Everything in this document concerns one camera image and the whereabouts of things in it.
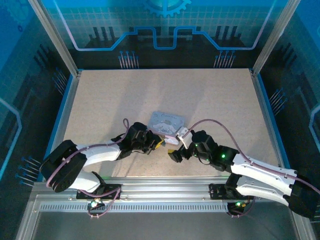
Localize pastel cartoon tin box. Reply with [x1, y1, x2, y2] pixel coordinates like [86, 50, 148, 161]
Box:
[147, 111, 187, 146]

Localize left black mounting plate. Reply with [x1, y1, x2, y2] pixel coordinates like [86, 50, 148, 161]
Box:
[76, 183, 123, 201]

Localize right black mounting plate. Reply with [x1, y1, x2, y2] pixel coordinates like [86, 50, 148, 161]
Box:
[208, 181, 254, 201]

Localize aluminium side frame rail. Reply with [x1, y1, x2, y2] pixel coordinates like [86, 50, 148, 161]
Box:
[16, 69, 82, 240]
[249, 68, 318, 240]

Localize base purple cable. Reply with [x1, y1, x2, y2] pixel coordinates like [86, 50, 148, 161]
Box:
[79, 187, 122, 220]
[226, 196, 257, 219]

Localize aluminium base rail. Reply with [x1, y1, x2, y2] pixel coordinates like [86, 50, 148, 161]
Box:
[34, 174, 241, 204]

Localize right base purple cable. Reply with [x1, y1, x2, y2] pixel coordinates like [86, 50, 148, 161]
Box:
[226, 196, 257, 219]

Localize black mounting plate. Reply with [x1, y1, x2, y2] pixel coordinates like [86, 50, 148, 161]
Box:
[76, 183, 123, 201]
[208, 181, 254, 201]

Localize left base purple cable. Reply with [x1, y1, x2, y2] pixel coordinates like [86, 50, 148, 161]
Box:
[79, 187, 122, 220]

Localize slotted grey cable duct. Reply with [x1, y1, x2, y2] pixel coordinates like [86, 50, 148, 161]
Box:
[38, 202, 232, 214]

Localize aluminium frame post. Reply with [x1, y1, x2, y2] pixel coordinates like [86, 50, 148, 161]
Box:
[250, 0, 301, 76]
[27, 0, 83, 77]

